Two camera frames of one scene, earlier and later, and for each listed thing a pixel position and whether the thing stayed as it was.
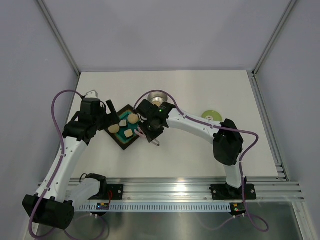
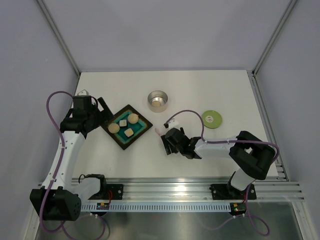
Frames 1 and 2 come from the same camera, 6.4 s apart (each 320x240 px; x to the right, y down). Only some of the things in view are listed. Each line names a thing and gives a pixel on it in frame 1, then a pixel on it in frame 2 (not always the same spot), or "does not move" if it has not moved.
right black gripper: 150,135 → 166,143
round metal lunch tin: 157,98 does not move
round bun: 156,102 does not move
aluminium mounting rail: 187,195 does not move
